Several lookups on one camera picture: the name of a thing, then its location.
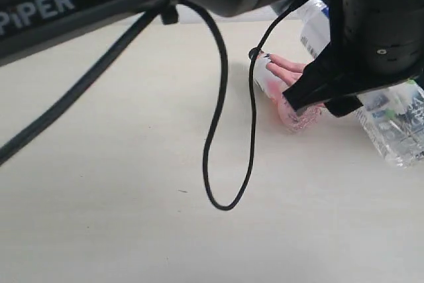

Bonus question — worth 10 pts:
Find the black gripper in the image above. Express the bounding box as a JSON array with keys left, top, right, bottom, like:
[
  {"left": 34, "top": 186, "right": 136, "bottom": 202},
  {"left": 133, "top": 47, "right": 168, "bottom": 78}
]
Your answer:
[{"left": 283, "top": 0, "right": 423, "bottom": 117}]

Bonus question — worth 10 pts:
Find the pink peach label bottle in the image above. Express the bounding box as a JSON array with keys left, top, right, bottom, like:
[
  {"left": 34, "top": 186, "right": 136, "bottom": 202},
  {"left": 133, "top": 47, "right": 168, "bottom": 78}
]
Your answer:
[{"left": 253, "top": 51, "right": 321, "bottom": 133}]

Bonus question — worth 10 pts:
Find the white blue label bottle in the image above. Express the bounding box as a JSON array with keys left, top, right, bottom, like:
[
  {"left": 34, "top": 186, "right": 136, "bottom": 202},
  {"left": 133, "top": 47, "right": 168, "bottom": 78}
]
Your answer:
[{"left": 296, "top": 0, "right": 423, "bottom": 167}]

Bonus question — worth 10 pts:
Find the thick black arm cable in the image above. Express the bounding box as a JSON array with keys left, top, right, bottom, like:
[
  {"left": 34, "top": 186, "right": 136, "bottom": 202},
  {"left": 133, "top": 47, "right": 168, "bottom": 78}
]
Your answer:
[{"left": 0, "top": 6, "right": 160, "bottom": 166}]

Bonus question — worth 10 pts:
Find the person's open bare hand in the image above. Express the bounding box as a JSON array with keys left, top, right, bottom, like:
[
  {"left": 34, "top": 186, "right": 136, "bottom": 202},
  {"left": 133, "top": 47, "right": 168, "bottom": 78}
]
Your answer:
[{"left": 266, "top": 54, "right": 306, "bottom": 86}]

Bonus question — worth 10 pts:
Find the thin black cable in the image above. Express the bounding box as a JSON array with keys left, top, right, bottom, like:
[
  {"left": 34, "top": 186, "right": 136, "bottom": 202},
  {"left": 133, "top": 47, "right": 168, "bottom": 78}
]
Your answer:
[{"left": 202, "top": 0, "right": 319, "bottom": 211}]

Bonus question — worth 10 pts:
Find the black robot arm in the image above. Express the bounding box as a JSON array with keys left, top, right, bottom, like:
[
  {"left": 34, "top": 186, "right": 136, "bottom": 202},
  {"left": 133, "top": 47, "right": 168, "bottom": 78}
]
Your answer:
[{"left": 1, "top": 0, "right": 423, "bottom": 116}]

